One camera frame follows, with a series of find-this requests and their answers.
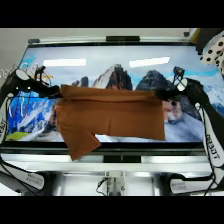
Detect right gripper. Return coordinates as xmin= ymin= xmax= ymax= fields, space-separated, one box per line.
xmin=155 ymin=88 xmax=178 ymax=102

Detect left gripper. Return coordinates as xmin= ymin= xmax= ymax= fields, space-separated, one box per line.
xmin=42 ymin=84 xmax=63 ymax=99

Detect brown shorts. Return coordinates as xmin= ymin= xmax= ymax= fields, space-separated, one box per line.
xmin=55 ymin=84 xmax=167 ymax=162

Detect white black-dotted garment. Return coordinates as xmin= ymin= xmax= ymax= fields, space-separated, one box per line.
xmin=199 ymin=30 xmax=224 ymax=75

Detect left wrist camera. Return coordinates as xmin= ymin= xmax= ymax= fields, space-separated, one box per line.
xmin=33 ymin=65 xmax=47 ymax=85

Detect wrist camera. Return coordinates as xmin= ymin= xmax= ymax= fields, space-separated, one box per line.
xmin=172 ymin=65 xmax=186 ymax=87
xmin=33 ymin=65 xmax=47 ymax=85

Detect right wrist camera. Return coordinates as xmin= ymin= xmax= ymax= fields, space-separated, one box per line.
xmin=172 ymin=65 xmax=186 ymax=87

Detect silver frame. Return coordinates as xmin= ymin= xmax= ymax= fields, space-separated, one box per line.
xmin=0 ymin=153 xmax=224 ymax=197

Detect black cable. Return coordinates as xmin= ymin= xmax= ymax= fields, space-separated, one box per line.
xmin=95 ymin=178 xmax=108 ymax=197

